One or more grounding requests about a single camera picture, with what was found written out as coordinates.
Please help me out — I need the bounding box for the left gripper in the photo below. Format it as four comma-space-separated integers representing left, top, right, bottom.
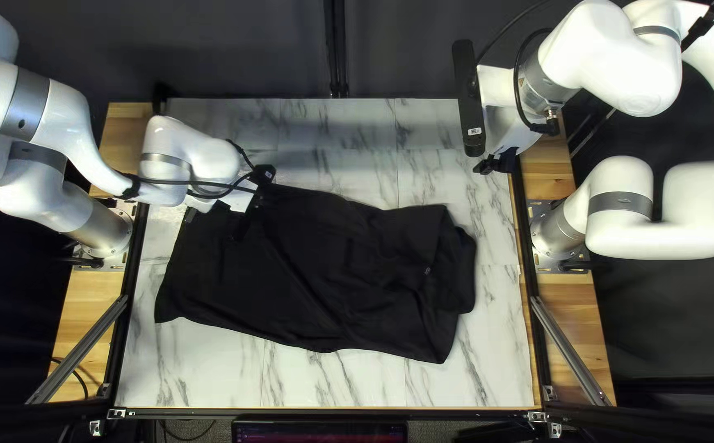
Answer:
183, 182, 259, 224

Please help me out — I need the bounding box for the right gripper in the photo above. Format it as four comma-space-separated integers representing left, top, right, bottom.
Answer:
472, 64, 550, 177

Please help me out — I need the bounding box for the black t-shirt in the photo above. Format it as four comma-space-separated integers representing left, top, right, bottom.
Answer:
154, 181, 478, 365

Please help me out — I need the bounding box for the laptop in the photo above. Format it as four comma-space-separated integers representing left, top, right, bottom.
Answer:
232, 420, 408, 443

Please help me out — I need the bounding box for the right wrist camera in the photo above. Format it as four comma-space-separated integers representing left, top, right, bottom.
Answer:
452, 39, 488, 159

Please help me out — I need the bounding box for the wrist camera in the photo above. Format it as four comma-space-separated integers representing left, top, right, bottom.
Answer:
452, 39, 488, 159
230, 165, 278, 242

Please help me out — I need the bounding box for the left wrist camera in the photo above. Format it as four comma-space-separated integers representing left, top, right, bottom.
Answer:
230, 165, 278, 242

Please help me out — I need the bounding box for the thin black floor cable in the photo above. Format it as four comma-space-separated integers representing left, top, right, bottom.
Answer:
49, 356, 91, 401

